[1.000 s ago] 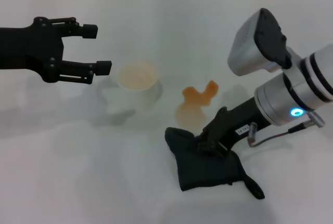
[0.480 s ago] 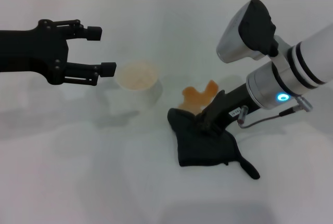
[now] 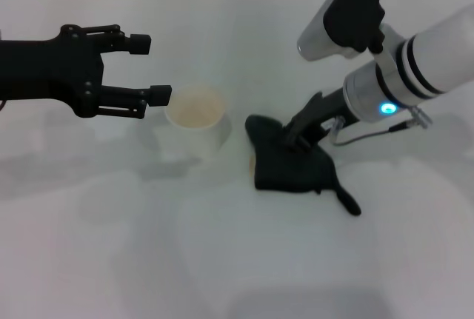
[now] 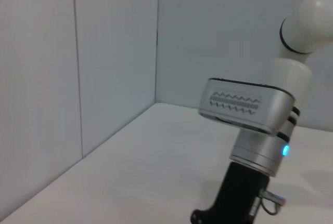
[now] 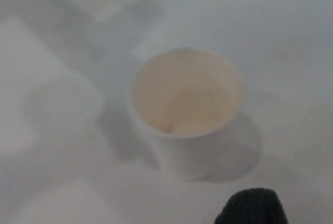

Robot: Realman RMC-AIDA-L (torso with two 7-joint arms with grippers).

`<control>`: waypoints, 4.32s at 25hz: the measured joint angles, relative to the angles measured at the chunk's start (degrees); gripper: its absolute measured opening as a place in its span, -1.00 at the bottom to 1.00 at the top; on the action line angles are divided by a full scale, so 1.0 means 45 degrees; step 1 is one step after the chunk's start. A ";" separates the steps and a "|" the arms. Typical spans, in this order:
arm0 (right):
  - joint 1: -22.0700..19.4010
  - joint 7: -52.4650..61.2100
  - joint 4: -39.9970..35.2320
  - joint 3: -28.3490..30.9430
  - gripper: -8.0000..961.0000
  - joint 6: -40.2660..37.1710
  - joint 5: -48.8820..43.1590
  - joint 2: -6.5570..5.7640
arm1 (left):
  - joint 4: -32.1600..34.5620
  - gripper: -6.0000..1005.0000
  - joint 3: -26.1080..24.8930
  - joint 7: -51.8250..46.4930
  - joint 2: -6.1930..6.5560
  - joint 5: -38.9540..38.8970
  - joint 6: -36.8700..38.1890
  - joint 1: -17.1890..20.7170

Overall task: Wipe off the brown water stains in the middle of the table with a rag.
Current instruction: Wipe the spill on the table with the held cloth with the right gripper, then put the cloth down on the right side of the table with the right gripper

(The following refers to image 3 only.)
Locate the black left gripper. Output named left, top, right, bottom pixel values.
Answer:
left=0, top=24, right=173, bottom=121

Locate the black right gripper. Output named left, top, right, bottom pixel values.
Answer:
left=282, top=87, right=357, bottom=154

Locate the dark blue rag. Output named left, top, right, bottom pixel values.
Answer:
left=244, top=113, right=362, bottom=218

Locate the white paper cup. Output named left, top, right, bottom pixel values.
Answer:
left=164, top=85, right=234, bottom=164

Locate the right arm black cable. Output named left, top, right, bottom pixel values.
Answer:
left=328, top=106, right=434, bottom=147

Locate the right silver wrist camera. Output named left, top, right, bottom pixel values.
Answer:
left=296, top=0, right=387, bottom=62

